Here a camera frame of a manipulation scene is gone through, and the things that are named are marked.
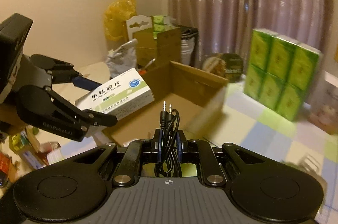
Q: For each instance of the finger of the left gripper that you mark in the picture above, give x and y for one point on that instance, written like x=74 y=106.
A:
x=85 y=83
x=100 y=119

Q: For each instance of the white appliance carton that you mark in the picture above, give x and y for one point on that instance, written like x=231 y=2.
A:
x=323 y=112

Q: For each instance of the yellow plastic bag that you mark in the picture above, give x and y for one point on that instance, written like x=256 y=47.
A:
x=114 y=17

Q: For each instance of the white Mecobalamin tablets box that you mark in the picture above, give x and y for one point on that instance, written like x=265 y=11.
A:
x=121 y=96

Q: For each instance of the green tissue pack bundle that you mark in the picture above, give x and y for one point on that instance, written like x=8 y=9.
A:
x=280 y=71

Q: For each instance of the brown cardboard box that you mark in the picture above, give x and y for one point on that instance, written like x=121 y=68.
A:
x=198 y=96

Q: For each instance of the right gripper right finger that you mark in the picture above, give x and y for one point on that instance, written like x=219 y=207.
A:
x=181 y=145

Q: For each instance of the round snack tin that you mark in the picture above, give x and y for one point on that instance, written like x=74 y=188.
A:
x=226 y=65

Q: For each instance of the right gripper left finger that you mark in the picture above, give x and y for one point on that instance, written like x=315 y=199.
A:
x=158 y=137

